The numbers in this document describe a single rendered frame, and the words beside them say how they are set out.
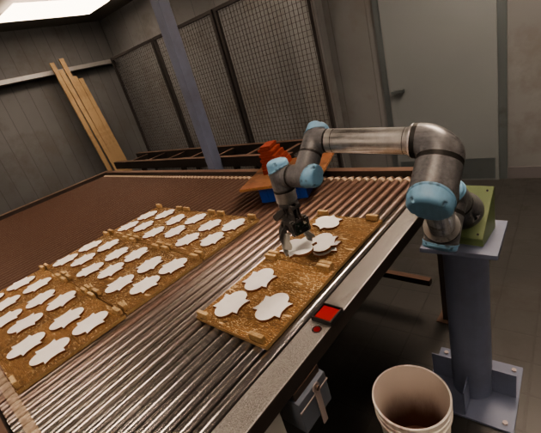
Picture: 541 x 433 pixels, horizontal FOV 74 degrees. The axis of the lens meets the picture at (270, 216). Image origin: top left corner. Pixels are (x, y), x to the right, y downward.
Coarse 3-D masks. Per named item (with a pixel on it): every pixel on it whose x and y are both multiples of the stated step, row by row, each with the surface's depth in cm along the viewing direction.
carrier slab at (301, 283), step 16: (288, 272) 142; (304, 272) 139; (320, 272) 136; (240, 288) 141; (272, 288) 135; (288, 288) 133; (304, 288) 130; (320, 288) 128; (256, 304) 129; (304, 304) 122; (208, 320) 128; (224, 320) 125; (240, 320) 123; (256, 320) 121; (272, 320) 119; (288, 320) 117; (240, 336) 116; (272, 336) 112
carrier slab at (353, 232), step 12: (336, 216) 175; (348, 216) 172; (312, 228) 171; (348, 228) 162; (360, 228) 159; (372, 228) 156; (348, 240) 153; (360, 240) 150; (348, 252) 144; (312, 264) 143; (336, 264) 139
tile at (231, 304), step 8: (224, 296) 137; (232, 296) 135; (240, 296) 134; (216, 304) 133; (224, 304) 132; (232, 304) 131; (240, 304) 129; (216, 312) 129; (224, 312) 128; (232, 312) 127
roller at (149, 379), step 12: (372, 180) 210; (360, 192) 200; (348, 204) 191; (192, 336) 125; (180, 348) 121; (168, 360) 117; (156, 372) 114; (144, 384) 111; (132, 396) 108; (120, 408) 105; (96, 420) 102; (108, 420) 103; (84, 432) 100; (96, 432) 100
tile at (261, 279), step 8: (256, 272) 146; (264, 272) 144; (272, 272) 143; (248, 280) 142; (256, 280) 141; (264, 280) 139; (272, 280) 140; (248, 288) 138; (256, 288) 136; (264, 288) 136
